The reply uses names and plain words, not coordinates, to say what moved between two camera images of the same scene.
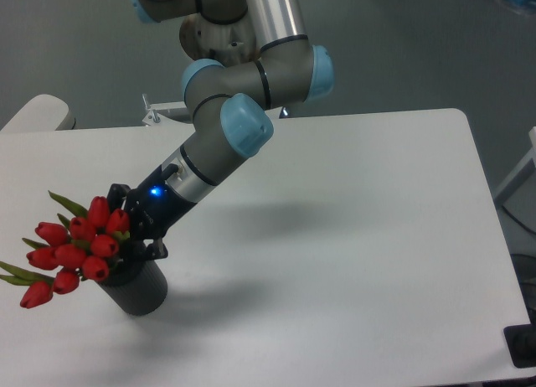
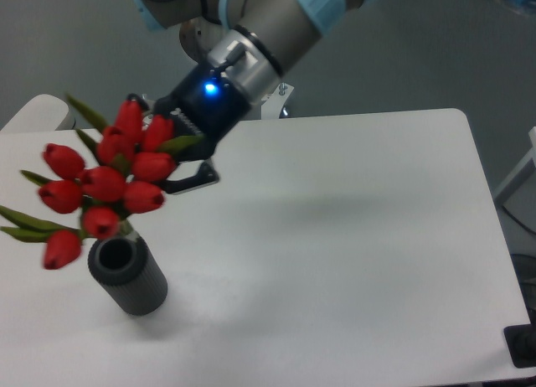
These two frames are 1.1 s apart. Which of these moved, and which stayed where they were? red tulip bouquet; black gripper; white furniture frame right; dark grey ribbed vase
Moved: black gripper; red tulip bouquet
Stayed: dark grey ribbed vase; white furniture frame right
